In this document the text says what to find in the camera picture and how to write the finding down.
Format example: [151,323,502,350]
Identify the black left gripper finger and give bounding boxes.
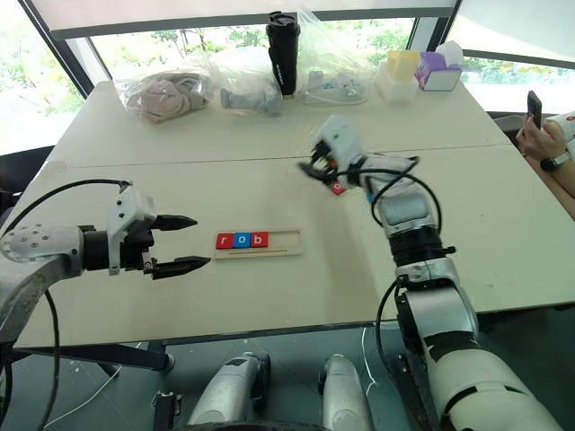
[155,214,199,233]
[150,255,213,281]

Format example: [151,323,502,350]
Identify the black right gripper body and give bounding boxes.
[311,140,358,188]

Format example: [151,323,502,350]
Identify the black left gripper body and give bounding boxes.
[119,218,156,275]

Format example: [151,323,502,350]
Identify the black smartphone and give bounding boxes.
[526,90,544,130]

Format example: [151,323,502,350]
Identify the wooden letter tray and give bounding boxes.
[213,229,304,261]

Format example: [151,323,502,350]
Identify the silver robot leg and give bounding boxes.
[317,353,375,431]
[185,351,272,428]

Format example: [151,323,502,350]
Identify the person's bare hand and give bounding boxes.
[515,117,562,159]

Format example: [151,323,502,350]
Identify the clear bag with small items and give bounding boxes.
[295,7,384,108]

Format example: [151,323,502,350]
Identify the white translucent plastic box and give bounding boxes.
[374,59,420,103]

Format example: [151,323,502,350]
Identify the black travel tumbler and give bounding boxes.
[265,11,302,100]

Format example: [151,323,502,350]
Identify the plastic bag with grey toy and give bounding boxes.
[196,46,289,119]

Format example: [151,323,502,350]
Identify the yellow plastic container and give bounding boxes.
[386,49,421,83]

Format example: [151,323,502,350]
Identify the plastic bag with pink plush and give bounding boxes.
[113,70,213,126]

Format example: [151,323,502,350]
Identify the black chair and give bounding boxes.
[0,145,56,221]

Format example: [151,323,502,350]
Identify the purple tissue box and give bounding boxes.
[417,40,464,92]

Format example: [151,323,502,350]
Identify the grey chair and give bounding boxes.
[492,113,527,145]

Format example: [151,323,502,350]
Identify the black wrist watch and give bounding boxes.
[539,151,575,173]

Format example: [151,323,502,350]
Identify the white cup with logo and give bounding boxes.
[544,109,575,141]

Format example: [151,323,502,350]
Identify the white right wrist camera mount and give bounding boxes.
[313,114,363,168]

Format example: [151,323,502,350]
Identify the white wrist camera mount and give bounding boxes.
[313,114,363,168]
[106,182,158,276]

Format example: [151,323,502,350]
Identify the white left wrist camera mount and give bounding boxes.
[106,182,158,276]

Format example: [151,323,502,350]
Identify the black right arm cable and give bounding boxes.
[332,154,457,374]

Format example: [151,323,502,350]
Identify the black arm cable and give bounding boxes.
[0,179,134,431]
[332,154,457,374]

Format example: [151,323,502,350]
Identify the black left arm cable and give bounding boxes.
[0,179,134,431]

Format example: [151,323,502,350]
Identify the dark table frame bar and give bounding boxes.
[12,339,176,373]

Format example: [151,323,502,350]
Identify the black metal bracket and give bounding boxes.
[151,390,183,431]

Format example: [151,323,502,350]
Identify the white floor cable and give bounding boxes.
[43,364,123,428]
[360,326,379,408]

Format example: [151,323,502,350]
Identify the dark window frame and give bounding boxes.
[18,0,575,99]

